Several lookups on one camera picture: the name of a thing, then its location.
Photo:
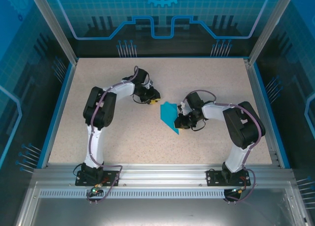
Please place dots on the blue cloth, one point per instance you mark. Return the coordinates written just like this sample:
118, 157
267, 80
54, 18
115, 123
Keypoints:
167, 112

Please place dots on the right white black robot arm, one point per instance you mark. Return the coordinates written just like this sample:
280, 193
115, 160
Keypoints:
236, 157

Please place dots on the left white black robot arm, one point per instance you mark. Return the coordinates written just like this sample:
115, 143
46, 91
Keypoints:
94, 147

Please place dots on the blue table edge strip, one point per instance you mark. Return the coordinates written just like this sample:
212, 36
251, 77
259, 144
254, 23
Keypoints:
60, 107
268, 107

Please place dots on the grey metal tray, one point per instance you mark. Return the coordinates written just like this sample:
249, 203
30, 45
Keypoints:
157, 211

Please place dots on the wide aluminium base rail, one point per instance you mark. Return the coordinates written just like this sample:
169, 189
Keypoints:
162, 174

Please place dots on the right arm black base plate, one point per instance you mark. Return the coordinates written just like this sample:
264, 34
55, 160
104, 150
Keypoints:
212, 178

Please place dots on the aluminium side rail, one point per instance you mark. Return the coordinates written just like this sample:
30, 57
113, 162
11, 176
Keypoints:
252, 75

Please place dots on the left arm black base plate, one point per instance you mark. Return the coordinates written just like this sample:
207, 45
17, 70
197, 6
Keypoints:
80, 181

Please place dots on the aluminium frame post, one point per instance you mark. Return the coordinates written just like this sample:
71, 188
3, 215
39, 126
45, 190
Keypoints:
54, 26
269, 26

